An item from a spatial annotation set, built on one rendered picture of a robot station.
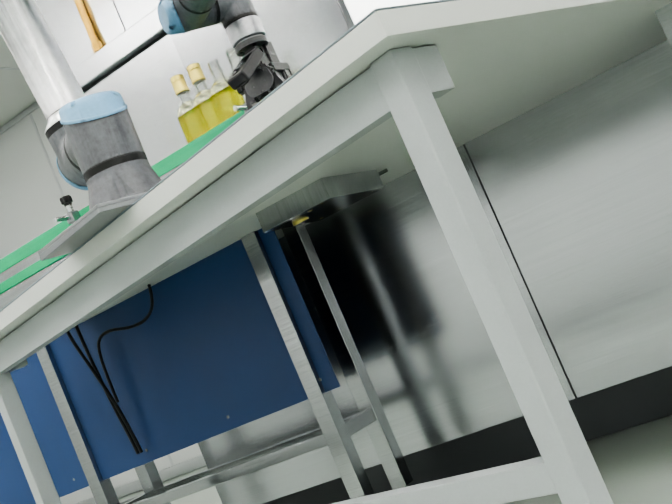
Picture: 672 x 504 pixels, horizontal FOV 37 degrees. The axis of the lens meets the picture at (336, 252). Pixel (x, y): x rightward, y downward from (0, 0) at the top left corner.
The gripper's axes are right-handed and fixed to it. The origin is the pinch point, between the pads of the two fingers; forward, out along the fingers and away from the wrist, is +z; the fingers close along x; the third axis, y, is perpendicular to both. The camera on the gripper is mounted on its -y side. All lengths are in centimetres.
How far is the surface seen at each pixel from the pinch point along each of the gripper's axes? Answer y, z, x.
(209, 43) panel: 34, -37, 31
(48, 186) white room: 327, -133, 397
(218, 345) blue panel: 8, 34, 44
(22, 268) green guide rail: 8, -6, 94
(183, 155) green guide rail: 8.2, -8.9, 31.9
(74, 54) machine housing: 36, -58, 75
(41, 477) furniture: -21, 46, 81
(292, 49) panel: 34.2, -24.5, 9.5
